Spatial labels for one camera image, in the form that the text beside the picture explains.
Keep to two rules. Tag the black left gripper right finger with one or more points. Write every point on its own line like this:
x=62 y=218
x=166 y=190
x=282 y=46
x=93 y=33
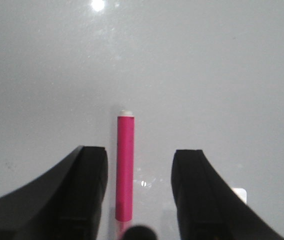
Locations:
x=207 y=208

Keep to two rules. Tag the pink highlighter pen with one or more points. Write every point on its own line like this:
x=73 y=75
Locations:
x=124 y=171

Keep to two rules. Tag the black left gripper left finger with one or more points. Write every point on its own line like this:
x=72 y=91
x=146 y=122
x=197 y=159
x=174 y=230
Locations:
x=65 y=203

